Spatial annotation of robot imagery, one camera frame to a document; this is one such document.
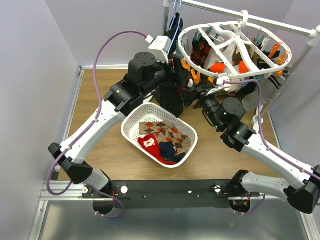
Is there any aluminium rail frame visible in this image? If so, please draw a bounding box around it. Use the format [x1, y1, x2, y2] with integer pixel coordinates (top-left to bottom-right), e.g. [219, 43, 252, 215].
[29, 65, 320, 240]

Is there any black sock on blue hanger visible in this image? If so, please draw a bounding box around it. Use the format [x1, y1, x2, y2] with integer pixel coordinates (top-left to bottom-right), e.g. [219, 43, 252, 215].
[163, 12, 184, 41]

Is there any white perforated plastic basket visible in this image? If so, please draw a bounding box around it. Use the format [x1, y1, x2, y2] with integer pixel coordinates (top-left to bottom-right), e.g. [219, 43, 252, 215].
[121, 102, 198, 169]

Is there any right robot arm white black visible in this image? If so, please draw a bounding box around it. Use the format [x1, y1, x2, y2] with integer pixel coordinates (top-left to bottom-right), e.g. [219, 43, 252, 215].
[191, 86, 320, 214]

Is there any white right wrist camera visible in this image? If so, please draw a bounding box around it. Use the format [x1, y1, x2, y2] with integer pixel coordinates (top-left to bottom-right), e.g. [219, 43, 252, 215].
[206, 75, 230, 96]

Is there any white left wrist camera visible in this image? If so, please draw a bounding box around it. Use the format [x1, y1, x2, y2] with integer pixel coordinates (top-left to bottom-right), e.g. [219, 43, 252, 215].
[148, 36, 172, 64]

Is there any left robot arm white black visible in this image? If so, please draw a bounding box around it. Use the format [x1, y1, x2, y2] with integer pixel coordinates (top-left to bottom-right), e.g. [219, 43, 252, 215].
[48, 52, 190, 198]

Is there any grey striped hanging sock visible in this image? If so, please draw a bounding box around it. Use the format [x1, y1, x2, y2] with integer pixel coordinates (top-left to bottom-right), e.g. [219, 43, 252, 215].
[242, 70, 288, 111]

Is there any white orange hanging sock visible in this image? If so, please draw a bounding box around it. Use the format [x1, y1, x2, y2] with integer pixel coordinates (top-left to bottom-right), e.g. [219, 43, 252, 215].
[204, 42, 237, 74]

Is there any dark argyle hanging sock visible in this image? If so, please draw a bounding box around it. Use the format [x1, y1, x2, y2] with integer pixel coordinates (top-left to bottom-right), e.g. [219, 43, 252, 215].
[190, 37, 212, 69]

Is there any white round clip hanger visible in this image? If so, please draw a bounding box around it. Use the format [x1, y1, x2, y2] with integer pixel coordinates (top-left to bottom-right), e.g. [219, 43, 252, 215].
[177, 10, 293, 79]

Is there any white drying rack frame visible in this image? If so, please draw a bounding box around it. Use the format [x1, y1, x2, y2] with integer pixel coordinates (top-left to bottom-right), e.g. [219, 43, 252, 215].
[162, 0, 320, 126]

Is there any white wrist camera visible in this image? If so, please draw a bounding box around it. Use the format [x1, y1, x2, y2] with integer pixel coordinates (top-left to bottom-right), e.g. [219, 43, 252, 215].
[148, 36, 172, 64]
[206, 75, 230, 96]

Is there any navy green striped sock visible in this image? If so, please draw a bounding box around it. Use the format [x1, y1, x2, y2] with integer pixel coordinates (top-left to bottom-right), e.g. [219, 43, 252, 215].
[159, 141, 186, 164]

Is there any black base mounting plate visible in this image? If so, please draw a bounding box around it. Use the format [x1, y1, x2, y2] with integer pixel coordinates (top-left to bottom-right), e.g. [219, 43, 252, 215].
[82, 179, 261, 210]

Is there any navy santa sock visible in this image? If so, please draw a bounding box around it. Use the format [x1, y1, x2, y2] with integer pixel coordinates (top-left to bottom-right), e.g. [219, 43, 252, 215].
[179, 78, 200, 108]

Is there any beige argyle sock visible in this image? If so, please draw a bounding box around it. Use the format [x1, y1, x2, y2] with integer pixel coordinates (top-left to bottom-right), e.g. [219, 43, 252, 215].
[139, 120, 192, 155]

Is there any red santa bear sock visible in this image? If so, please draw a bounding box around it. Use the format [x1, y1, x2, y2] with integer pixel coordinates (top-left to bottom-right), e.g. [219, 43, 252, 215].
[137, 134, 176, 166]

